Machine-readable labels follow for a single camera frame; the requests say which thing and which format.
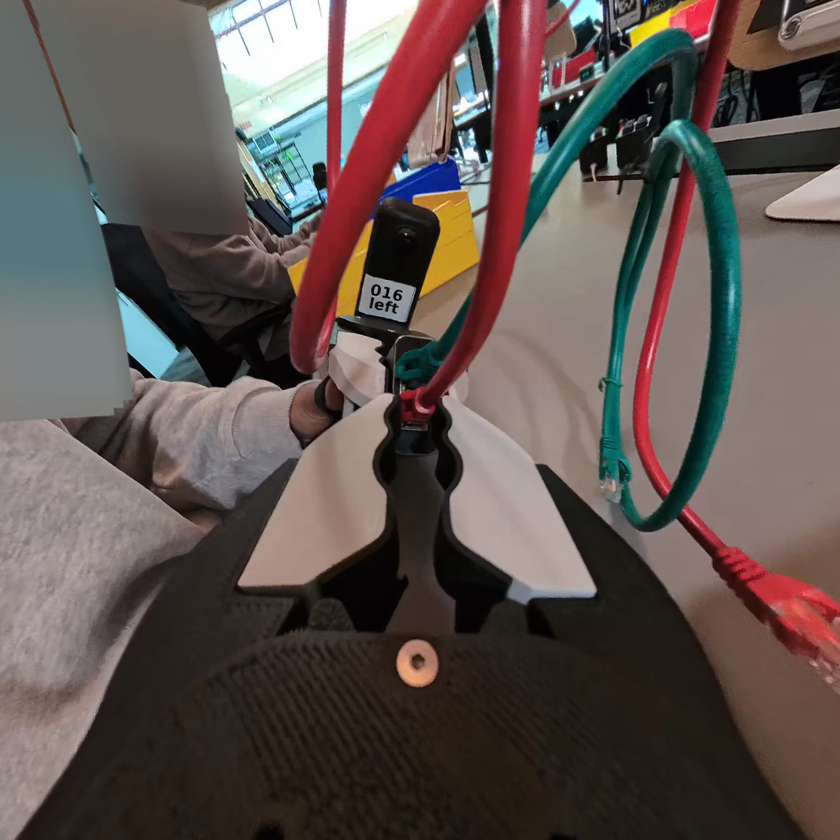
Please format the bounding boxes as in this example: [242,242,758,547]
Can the blue plastic bin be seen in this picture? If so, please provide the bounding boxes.
[386,157,462,199]

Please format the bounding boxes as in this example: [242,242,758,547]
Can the black network adapter box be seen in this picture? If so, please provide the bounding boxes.
[387,335,441,458]

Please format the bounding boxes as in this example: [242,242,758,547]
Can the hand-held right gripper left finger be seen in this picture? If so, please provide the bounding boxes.
[236,395,403,589]

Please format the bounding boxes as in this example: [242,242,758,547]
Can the red ethernet cable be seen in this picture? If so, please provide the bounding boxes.
[289,0,840,689]

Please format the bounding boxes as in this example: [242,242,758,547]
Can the white laptop stand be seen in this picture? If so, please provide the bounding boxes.
[764,0,840,223]

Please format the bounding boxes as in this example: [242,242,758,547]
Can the black office chair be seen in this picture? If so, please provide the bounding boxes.
[101,223,296,388]

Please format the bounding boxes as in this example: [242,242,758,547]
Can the yellow plastic bin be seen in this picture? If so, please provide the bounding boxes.
[287,188,480,309]

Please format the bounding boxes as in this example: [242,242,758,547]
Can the rounded plywood panel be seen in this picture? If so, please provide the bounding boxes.
[727,0,840,73]

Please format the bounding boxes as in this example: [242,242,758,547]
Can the person's left forearm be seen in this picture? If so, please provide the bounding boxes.
[62,371,304,519]

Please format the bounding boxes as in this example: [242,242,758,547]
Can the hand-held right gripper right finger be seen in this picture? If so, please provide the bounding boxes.
[437,400,599,606]

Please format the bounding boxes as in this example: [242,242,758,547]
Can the person's left hand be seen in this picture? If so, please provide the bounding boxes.
[289,378,345,449]

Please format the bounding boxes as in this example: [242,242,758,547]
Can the black dock block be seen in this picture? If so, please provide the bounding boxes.
[617,115,657,173]
[581,128,611,177]

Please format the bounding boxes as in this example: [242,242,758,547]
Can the green ethernet cable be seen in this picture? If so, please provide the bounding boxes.
[395,29,744,534]

